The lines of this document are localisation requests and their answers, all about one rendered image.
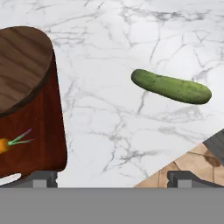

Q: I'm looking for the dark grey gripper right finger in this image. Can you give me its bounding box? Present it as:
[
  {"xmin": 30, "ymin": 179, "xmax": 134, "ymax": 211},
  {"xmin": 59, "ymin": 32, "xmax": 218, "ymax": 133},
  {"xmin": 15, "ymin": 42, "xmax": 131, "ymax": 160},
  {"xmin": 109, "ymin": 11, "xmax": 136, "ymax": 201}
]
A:
[{"xmin": 166, "ymin": 170, "xmax": 224, "ymax": 189}]

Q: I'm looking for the white rounded object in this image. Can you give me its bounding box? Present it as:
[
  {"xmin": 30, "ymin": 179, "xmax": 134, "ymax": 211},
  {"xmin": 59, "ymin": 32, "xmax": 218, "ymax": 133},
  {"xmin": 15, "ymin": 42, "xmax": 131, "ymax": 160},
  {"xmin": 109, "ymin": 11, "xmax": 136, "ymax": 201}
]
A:
[{"xmin": 0, "ymin": 172, "xmax": 23, "ymax": 186}]

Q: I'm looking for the brown wooden round dish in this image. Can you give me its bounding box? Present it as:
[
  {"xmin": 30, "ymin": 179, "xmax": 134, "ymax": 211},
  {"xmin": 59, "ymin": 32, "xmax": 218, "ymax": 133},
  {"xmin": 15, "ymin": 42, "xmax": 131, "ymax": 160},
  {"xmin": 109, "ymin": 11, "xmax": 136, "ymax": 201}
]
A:
[{"xmin": 0, "ymin": 25, "xmax": 55, "ymax": 118}]

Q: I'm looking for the orange carrot with green stem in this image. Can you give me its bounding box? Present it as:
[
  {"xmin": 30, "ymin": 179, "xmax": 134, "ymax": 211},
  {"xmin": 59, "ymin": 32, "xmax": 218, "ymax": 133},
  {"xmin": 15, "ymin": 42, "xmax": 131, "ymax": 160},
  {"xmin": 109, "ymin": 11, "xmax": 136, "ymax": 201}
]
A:
[{"xmin": 0, "ymin": 128, "xmax": 34, "ymax": 156}]

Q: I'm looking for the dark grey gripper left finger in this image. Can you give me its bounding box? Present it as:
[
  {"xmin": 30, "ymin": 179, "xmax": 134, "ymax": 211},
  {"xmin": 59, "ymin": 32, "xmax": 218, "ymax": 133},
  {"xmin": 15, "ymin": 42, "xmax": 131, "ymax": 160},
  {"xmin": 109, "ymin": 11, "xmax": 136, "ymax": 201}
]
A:
[{"xmin": 2, "ymin": 170, "xmax": 59, "ymax": 189}]

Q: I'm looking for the green cucumber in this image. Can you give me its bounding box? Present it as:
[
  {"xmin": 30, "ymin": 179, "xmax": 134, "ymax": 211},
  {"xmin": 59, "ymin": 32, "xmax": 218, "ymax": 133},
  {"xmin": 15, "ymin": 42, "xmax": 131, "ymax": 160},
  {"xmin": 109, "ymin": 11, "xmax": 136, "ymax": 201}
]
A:
[{"xmin": 130, "ymin": 68, "xmax": 213, "ymax": 105}]

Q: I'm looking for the dark red wooden tray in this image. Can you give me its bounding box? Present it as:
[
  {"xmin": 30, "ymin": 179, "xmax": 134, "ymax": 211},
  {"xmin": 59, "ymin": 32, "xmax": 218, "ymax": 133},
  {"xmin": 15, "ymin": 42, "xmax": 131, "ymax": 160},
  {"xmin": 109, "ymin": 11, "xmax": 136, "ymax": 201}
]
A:
[{"xmin": 0, "ymin": 47, "xmax": 68, "ymax": 179}]

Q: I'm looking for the dark grey slatted panel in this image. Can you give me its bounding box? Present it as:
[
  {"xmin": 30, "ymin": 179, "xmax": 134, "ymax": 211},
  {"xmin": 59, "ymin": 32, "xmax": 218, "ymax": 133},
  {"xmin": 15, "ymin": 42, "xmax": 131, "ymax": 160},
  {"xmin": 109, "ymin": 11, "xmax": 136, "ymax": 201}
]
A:
[{"xmin": 202, "ymin": 128, "xmax": 224, "ymax": 168}]

